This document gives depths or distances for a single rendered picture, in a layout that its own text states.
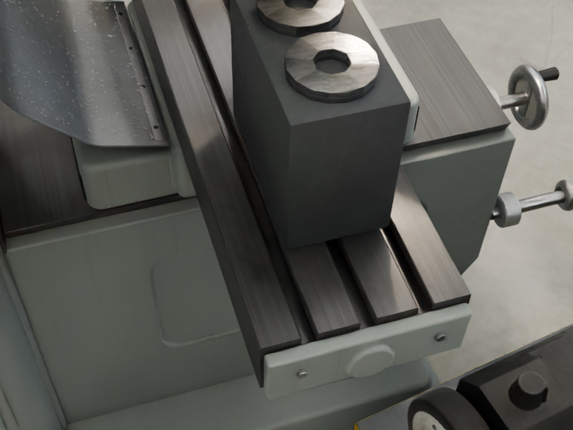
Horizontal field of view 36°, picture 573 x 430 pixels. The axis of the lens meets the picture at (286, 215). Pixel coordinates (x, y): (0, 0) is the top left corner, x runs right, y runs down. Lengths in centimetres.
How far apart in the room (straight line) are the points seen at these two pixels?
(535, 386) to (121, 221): 61
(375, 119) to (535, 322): 133
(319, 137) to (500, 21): 208
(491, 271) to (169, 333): 92
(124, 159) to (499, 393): 60
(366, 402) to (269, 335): 84
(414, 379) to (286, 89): 99
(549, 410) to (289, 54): 65
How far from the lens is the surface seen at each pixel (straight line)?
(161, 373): 161
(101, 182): 120
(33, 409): 151
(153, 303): 142
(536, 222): 228
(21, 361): 141
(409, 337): 91
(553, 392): 128
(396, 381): 172
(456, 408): 125
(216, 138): 104
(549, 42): 282
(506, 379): 127
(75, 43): 128
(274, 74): 84
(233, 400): 168
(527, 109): 161
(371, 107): 82
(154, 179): 121
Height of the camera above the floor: 168
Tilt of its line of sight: 50 degrees down
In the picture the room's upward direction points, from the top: 2 degrees clockwise
